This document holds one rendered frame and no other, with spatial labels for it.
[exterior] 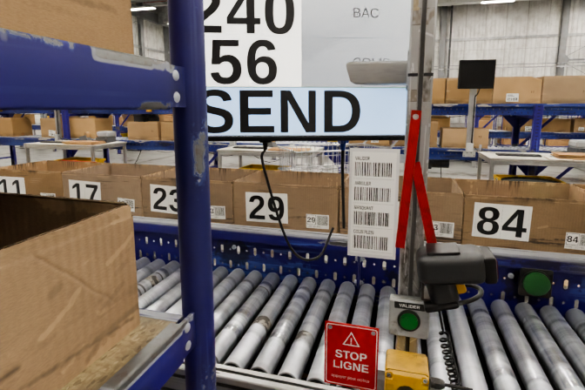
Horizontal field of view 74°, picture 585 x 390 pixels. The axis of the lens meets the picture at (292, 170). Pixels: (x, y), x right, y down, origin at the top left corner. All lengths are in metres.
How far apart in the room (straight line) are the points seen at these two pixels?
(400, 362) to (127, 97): 0.65
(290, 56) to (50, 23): 0.56
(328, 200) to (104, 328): 1.08
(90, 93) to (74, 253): 0.11
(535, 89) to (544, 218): 4.71
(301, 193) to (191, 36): 1.08
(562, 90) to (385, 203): 5.50
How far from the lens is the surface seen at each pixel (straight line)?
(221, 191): 1.46
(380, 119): 0.79
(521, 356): 1.13
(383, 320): 1.14
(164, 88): 0.29
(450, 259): 0.67
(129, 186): 1.68
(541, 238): 1.40
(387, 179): 0.69
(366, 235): 0.72
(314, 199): 1.35
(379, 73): 0.78
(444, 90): 5.84
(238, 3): 0.79
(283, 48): 0.77
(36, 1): 0.26
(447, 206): 1.33
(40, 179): 1.99
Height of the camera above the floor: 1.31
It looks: 9 degrees down
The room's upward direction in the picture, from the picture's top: straight up
